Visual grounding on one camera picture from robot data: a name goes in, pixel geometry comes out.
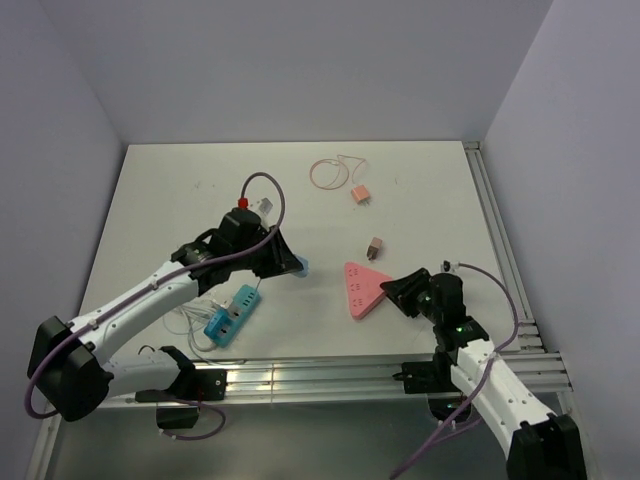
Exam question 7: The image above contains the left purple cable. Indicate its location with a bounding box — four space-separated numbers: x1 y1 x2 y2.
23 172 287 441

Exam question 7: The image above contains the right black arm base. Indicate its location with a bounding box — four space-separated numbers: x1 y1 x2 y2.
392 355 466 422

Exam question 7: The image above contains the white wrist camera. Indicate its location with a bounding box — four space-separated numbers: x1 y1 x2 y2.
440 260 461 274
237 197 273 217

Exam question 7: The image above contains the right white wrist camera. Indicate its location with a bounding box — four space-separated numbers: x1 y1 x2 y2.
440 260 461 274

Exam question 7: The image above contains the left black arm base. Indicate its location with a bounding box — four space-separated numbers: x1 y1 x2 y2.
155 369 227 441

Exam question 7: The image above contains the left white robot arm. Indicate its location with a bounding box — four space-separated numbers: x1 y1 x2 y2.
24 207 307 422

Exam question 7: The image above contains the pink USB charger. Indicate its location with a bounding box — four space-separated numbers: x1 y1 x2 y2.
350 185 371 205

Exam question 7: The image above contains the brown small plug adapter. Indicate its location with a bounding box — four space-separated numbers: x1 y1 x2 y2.
366 237 383 261

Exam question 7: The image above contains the teal power strip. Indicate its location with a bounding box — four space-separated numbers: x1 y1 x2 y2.
204 285 261 348

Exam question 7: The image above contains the blue square plug adapter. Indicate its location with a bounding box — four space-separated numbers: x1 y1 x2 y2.
204 308 230 342

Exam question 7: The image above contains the aluminium rail frame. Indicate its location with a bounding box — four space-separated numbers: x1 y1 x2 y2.
24 140 601 480

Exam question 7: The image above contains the pink triangular power strip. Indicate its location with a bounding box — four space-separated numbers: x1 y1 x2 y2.
344 262 392 320

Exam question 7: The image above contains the light blue USB charger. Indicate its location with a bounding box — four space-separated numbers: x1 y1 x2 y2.
293 255 309 278

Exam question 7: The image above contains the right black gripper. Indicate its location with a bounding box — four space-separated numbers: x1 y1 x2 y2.
380 268 442 324

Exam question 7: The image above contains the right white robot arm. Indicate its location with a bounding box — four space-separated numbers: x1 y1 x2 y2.
380 262 587 479

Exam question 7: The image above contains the light blue thin cable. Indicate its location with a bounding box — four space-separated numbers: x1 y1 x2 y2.
179 277 264 351

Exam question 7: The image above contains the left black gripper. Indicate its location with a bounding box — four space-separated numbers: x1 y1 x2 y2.
230 224 302 279

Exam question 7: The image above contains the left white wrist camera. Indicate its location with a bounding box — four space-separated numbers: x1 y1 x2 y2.
237 197 273 217

